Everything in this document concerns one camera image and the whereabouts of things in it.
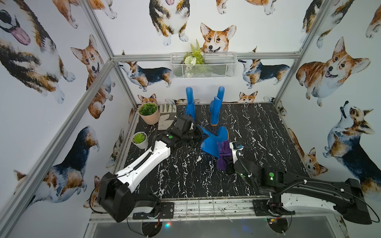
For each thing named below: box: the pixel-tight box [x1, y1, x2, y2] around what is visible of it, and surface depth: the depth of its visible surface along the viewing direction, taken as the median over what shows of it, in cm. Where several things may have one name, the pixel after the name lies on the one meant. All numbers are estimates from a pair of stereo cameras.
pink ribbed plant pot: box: [138, 102, 160, 125], surface depth 103 cm
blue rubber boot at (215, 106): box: [209, 86, 225, 126], surface depth 94 cm
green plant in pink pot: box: [139, 103, 158, 116], surface depth 105 cm
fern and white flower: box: [183, 38, 206, 78], surface depth 85 cm
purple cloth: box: [216, 140, 233, 172], surface depth 71 cm
